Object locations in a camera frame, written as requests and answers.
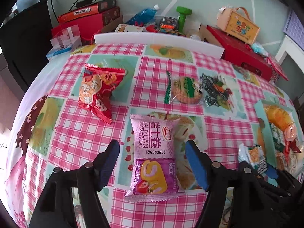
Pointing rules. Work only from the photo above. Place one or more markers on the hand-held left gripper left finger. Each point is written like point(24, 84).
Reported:
point(110, 161)

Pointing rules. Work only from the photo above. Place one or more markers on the blue white tissue box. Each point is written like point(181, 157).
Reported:
point(61, 51)

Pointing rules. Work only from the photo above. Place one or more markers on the orange flat box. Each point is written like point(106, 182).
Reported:
point(78, 13)

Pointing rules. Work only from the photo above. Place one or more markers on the purple plastic basket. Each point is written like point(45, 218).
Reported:
point(295, 25)

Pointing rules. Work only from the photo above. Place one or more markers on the yellow handbag shaped box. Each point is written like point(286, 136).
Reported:
point(239, 27)

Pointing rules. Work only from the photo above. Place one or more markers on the large red snack packet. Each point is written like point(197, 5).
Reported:
point(95, 90)

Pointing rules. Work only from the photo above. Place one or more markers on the light blue packet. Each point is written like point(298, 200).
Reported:
point(258, 48)

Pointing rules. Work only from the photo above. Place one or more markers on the small red snack packet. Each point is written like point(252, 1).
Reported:
point(295, 145)

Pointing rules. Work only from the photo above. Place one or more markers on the orange yellow snack packet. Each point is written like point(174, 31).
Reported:
point(280, 116)

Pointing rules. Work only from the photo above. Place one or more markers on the large red gift box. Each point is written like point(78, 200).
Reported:
point(237, 52)

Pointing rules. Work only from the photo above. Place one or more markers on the black power adapter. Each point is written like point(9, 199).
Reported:
point(84, 2)

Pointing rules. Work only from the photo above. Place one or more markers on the clear cookie packet green edge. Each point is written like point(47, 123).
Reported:
point(186, 90)

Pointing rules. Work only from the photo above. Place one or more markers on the dark colourful snack bag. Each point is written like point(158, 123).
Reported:
point(169, 25)

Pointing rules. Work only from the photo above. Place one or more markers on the red patterned bag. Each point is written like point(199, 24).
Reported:
point(277, 67)

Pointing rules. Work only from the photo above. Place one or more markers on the brown cardboard box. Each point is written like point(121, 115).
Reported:
point(111, 27)

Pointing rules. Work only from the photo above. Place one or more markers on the blue plastic bottle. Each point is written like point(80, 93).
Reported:
point(140, 15)

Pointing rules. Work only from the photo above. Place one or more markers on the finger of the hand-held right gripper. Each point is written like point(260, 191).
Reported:
point(271, 171)
point(270, 192)

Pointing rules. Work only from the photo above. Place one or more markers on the pink checked tablecloth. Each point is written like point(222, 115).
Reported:
point(71, 128)

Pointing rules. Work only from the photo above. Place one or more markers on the teal cardboard tray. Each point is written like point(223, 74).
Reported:
point(260, 114)

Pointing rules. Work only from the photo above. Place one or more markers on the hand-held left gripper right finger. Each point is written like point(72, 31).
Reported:
point(196, 165)

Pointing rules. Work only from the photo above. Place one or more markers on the plain red box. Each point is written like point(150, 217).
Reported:
point(90, 26)

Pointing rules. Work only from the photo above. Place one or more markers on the yellow white snack box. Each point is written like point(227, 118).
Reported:
point(128, 28)

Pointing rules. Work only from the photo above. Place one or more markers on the white foam board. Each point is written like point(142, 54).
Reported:
point(154, 39)

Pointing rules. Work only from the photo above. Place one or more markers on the green dumbbell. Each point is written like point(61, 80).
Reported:
point(182, 19)

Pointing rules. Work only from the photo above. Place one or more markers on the pink swiss roll packet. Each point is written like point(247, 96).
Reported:
point(152, 152)

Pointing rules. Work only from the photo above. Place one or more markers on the white side table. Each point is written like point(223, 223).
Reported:
point(289, 47)

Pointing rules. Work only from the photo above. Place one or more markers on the black cabinet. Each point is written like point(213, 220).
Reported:
point(23, 40)

